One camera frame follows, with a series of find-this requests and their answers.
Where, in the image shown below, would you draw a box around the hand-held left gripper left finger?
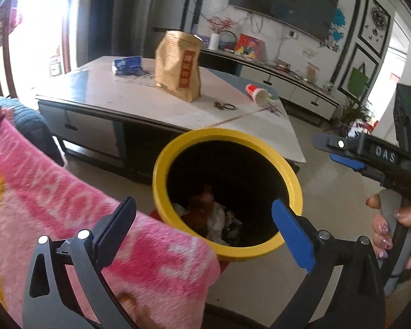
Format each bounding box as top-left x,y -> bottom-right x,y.
22,196 -> 138,329

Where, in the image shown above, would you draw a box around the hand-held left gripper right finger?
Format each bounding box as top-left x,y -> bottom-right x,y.
271,198 -> 387,329

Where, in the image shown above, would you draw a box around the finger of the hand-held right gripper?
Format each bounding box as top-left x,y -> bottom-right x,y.
312,133 -> 359,153
330,153 -> 367,172

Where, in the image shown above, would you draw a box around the yellow round bin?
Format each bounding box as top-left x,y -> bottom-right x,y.
152,128 -> 304,263

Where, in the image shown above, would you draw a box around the person's right hand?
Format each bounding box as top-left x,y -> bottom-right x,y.
366,194 -> 411,271

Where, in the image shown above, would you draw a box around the green potted plant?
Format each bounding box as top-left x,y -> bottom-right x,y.
336,98 -> 372,134

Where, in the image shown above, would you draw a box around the white television cabinet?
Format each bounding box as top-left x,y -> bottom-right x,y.
200,46 -> 340,127

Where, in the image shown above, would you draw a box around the green bag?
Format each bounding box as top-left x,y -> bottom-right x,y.
347,62 -> 370,93

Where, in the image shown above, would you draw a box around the pink printed blanket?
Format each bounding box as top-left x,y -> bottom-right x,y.
0,104 -> 221,329

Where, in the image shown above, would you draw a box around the red paper cup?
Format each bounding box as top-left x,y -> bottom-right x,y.
245,83 -> 271,105

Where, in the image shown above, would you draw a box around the white coffee table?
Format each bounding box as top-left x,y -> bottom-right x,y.
35,56 -> 306,184

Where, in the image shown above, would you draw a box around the white vase with red flowers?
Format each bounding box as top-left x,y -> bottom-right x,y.
205,15 -> 233,50

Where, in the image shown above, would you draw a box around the blue packet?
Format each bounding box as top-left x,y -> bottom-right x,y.
112,56 -> 142,76

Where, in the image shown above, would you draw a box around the brown paper bag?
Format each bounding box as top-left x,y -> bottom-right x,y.
155,30 -> 202,103

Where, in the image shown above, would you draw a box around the white balcony container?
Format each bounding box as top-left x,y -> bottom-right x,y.
49,46 -> 63,77

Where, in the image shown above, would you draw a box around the dark blue curtain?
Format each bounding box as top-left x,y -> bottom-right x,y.
63,0 -> 100,72

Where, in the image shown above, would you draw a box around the hanging clothes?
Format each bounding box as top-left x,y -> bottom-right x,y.
0,0 -> 24,49

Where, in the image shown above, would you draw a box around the black framed wall clock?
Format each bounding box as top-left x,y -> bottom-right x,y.
359,0 -> 391,57

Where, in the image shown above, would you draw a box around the round black ring ornament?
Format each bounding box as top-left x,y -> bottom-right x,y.
219,30 -> 237,53

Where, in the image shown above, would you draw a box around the wall-mounted television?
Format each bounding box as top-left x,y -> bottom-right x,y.
228,0 -> 339,42

